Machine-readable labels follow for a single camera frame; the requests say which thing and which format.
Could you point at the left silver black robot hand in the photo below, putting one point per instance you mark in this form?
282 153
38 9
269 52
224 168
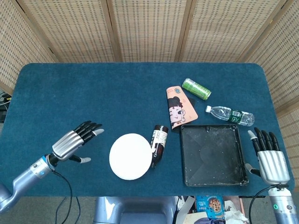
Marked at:
67 144

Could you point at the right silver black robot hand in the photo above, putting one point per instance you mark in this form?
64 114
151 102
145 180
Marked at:
272 163

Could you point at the white round paper plate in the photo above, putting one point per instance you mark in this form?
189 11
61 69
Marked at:
129 156

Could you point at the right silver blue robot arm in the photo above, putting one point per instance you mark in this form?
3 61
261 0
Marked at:
282 207

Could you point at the black rectangular plastic tray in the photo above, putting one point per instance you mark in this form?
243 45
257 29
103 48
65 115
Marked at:
210 154

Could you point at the blue tablecloth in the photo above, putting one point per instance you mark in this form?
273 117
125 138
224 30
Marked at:
93 93

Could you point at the crumpled white tissue paper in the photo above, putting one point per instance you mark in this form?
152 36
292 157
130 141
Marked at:
236 214

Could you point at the clear water bottle green label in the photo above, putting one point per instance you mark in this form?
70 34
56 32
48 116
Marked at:
224 113

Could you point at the blue cookie snack bag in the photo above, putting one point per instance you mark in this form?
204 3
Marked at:
210 205

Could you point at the brown bottle with white label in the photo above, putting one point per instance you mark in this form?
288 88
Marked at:
160 140

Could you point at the grey blue robot torso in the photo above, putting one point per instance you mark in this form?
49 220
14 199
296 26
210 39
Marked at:
140 210

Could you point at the green energy drink can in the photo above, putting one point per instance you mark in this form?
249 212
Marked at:
196 89

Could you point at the curled cartoon girl mouse pad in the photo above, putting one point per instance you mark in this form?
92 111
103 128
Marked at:
180 109

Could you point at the woven wooden folding screen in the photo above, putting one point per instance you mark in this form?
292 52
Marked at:
149 28

